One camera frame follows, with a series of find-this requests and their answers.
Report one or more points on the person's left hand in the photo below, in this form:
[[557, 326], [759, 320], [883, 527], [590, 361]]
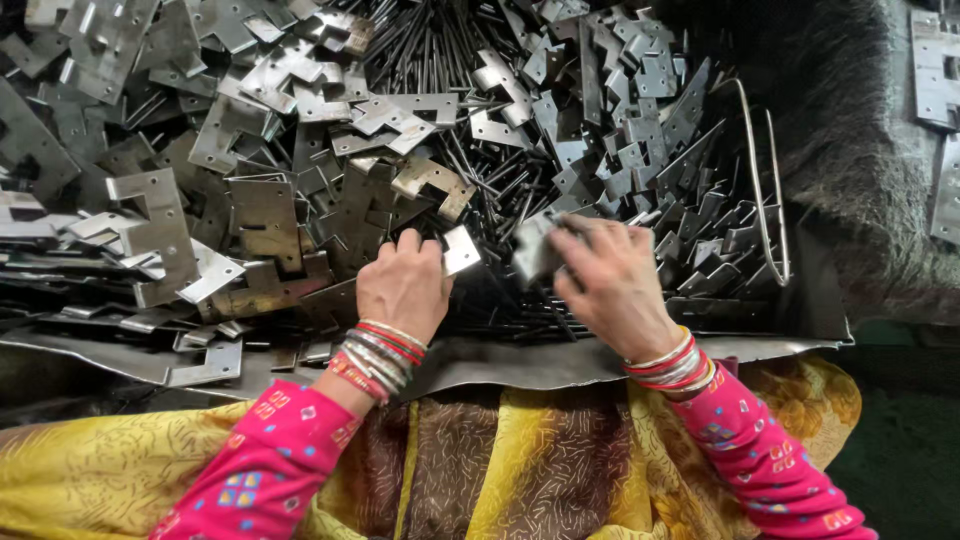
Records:
[[403, 289]]

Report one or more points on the person's right hand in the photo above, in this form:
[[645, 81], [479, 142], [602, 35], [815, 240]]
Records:
[[619, 292]]

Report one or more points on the person's left fingers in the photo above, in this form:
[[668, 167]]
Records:
[[409, 244]]

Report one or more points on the small shiny hinge leaf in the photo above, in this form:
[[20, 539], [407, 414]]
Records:
[[460, 251]]

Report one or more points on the small grey hinge leaf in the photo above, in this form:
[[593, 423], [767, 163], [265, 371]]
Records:
[[531, 251]]

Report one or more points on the left wrist bangles stack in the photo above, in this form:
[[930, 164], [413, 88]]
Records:
[[379, 358]]

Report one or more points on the wrist bangles stack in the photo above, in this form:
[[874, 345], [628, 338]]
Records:
[[379, 358], [670, 367]]

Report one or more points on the dark sheet metal tray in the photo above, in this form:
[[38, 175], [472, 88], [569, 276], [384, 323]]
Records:
[[525, 366]]

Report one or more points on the heap of thin metal pins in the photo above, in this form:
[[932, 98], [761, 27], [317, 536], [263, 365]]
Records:
[[435, 60]]

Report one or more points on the heap of large hinge plates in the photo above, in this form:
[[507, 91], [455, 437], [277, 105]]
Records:
[[187, 172]]

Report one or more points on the yellow brown patterned sari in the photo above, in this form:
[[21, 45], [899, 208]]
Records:
[[525, 465]]

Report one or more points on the heap of small hinge leaves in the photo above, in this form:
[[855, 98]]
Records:
[[645, 150]]

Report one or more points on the right wrist bangles stack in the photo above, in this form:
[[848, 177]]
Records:
[[670, 367]]

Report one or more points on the dark fuzzy sack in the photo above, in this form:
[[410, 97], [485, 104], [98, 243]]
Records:
[[832, 150]]

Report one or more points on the stack of assembled steel hinges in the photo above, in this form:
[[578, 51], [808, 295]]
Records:
[[937, 82]]

